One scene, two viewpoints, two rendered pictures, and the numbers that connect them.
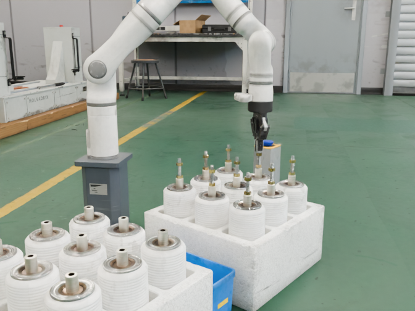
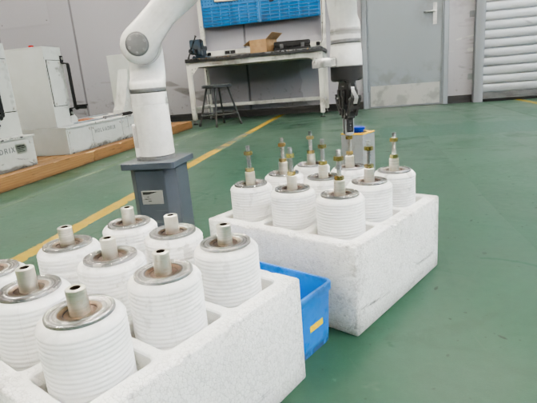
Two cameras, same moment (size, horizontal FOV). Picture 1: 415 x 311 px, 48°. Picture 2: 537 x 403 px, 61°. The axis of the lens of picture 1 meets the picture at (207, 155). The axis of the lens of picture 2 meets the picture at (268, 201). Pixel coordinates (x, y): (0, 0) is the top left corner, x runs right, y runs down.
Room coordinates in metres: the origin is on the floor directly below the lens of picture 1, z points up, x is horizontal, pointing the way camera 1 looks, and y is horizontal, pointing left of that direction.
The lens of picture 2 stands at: (0.27, -0.01, 0.48)
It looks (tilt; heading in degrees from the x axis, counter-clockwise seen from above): 15 degrees down; 3
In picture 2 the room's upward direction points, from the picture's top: 5 degrees counter-clockwise
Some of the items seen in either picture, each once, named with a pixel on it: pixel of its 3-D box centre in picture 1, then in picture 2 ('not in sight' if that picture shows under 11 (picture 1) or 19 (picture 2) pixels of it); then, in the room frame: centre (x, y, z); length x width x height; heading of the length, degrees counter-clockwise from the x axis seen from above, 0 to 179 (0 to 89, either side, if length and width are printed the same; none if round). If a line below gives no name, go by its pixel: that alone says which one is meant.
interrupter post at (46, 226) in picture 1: (47, 229); (66, 236); (0.95, 0.35, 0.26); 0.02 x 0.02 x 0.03
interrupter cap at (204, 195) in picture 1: (212, 195); (292, 189); (1.22, -0.01, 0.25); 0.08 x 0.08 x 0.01
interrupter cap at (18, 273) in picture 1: (31, 270); (29, 289); (0.79, 0.33, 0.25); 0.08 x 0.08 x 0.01
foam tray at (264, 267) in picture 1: (235, 236); (326, 242); (1.31, -0.09, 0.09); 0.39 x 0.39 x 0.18; 51
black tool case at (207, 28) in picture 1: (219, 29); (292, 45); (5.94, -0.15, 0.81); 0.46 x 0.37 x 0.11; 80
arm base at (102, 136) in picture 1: (103, 131); (153, 125); (1.47, 0.34, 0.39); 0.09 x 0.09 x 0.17; 80
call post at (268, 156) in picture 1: (265, 188); (359, 185); (1.58, -0.21, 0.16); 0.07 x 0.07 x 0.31; 51
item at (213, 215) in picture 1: (211, 226); (295, 229); (1.22, -0.01, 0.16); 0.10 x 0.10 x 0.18
